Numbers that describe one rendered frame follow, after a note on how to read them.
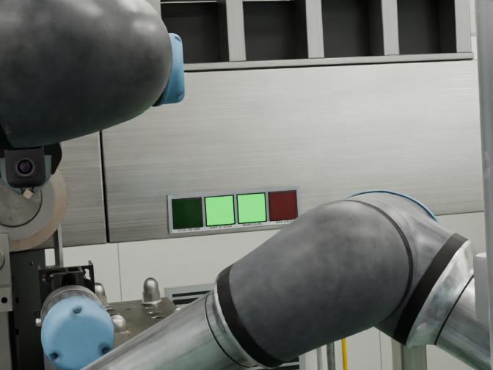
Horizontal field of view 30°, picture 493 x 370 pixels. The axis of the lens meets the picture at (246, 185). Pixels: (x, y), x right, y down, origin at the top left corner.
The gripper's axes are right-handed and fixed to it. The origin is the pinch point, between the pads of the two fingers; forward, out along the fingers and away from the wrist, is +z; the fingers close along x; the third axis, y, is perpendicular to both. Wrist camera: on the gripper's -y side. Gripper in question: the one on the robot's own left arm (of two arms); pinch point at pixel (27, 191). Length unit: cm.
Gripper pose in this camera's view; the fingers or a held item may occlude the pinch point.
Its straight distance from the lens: 127.3
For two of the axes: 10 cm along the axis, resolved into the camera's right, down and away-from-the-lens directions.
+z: -1.4, 6.1, 7.8
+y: -2.0, -7.9, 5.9
